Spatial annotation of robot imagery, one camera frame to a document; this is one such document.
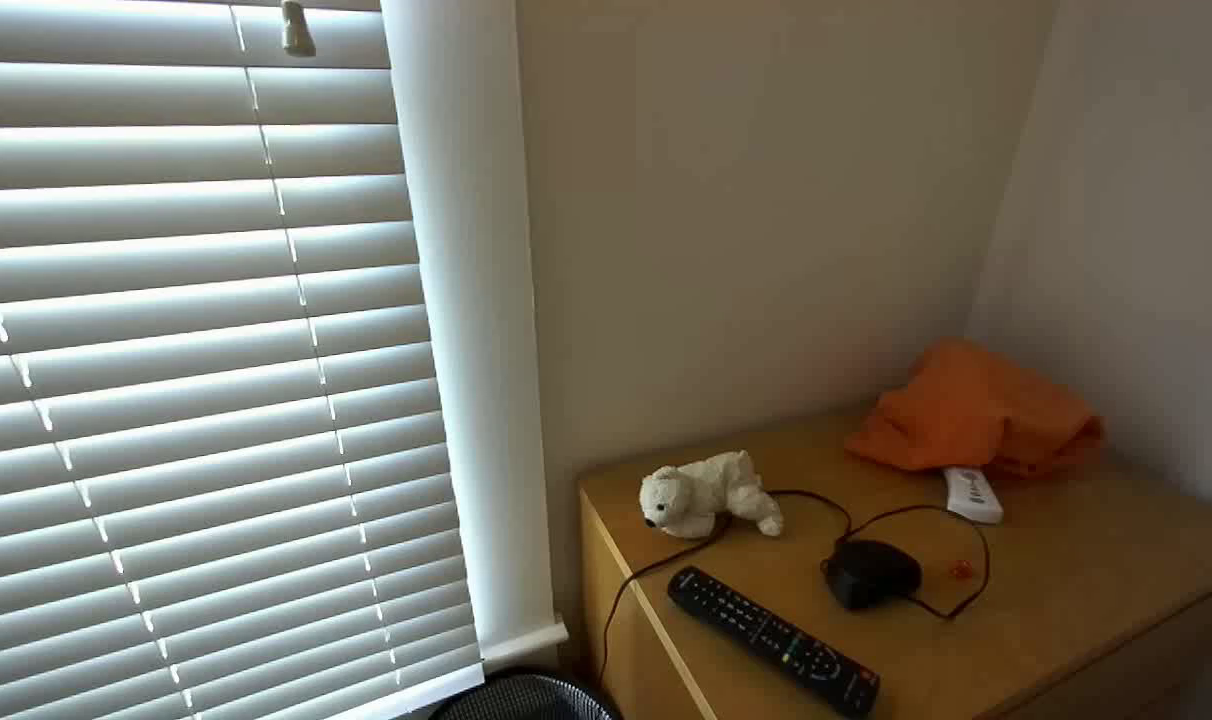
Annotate white plush toy dog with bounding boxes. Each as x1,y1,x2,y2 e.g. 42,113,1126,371
635,450,788,546

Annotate black TV remote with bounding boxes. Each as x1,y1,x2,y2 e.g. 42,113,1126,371
665,565,885,720

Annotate black computer mouse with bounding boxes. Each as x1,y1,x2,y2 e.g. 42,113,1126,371
821,535,924,617

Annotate black waste bin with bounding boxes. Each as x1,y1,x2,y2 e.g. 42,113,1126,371
430,668,619,720

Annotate orange cloth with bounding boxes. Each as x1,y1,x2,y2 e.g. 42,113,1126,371
839,341,1105,485

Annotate small white box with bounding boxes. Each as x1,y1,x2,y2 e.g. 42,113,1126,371
941,465,1007,527

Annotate white window blinds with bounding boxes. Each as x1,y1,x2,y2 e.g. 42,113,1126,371
0,0,488,720

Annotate light wooden dresser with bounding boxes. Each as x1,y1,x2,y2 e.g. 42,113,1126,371
577,404,1212,720

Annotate white window frame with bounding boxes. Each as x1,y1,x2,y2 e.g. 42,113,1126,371
382,0,572,671

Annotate thin black adapter cable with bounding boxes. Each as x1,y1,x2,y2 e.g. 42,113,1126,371
595,485,997,671

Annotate blind cord tassel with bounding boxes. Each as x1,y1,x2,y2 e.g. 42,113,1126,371
281,0,319,62

